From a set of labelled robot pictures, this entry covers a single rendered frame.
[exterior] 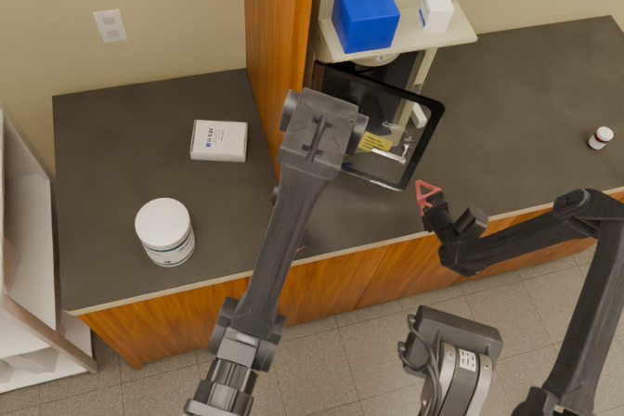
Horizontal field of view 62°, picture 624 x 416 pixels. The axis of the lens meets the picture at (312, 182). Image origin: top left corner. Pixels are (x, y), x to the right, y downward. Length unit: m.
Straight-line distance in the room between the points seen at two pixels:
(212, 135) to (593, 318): 1.10
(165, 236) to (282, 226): 0.68
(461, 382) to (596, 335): 0.40
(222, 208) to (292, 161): 0.90
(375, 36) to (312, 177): 0.50
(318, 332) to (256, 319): 1.57
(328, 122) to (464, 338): 0.29
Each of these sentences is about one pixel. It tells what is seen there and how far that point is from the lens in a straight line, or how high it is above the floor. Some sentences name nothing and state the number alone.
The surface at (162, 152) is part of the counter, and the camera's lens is 1.62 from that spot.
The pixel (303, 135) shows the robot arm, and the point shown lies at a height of 1.77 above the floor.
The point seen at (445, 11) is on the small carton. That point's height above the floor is 1.57.
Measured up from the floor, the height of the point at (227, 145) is 0.98.
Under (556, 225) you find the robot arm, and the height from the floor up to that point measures 1.45.
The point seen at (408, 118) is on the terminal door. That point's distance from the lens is 1.26.
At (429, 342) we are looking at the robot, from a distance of 0.61.
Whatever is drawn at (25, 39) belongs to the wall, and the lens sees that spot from 1.71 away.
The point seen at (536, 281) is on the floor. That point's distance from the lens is 2.73.
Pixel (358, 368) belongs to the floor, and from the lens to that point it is 2.35.
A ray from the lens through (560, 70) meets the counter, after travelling 2.11.
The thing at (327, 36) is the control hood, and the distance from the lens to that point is 1.10.
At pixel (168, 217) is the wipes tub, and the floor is 1.09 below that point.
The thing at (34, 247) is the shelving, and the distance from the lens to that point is 2.08.
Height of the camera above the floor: 2.28
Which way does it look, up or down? 60 degrees down
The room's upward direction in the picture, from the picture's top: 10 degrees clockwise
